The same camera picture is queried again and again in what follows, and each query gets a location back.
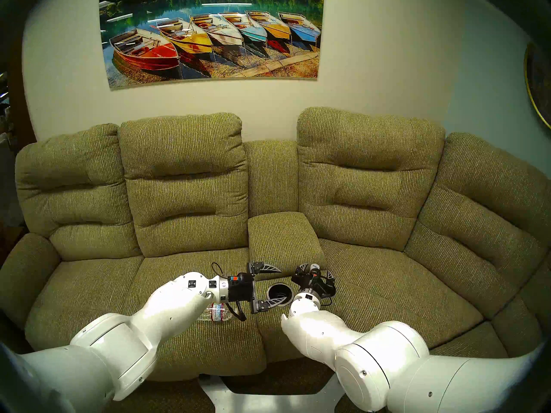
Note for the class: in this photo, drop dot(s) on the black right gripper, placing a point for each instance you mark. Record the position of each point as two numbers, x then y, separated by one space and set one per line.
310 286

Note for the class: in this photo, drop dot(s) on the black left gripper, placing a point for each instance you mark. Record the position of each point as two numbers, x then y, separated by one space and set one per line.
240 289

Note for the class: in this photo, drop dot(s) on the clear bottle white text label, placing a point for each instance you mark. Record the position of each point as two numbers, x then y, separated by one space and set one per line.
314 268

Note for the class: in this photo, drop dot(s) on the clear bottle red-striped label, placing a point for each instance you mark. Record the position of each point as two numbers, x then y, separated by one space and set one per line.
215 314

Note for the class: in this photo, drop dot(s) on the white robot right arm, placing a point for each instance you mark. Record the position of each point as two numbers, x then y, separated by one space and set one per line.
387 356

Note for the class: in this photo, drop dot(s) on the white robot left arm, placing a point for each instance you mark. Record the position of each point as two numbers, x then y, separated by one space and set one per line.
172 300

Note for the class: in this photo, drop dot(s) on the metal-rimmed cup holder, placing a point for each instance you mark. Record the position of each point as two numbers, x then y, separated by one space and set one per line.
282 287

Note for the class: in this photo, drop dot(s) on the olive fabric console lid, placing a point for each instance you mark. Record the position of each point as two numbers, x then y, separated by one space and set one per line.
284 240

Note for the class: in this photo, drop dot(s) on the olive green fabric sofa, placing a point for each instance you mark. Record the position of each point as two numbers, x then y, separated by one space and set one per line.
366 188

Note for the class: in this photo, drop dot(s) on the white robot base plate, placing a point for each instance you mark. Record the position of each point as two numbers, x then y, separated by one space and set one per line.
241 401

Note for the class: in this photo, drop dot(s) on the colourful boats wall picture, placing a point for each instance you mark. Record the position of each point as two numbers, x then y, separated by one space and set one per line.
211 38

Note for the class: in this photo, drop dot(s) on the black gold-rimmed wall clock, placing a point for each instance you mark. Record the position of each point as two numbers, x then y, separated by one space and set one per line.
540 85

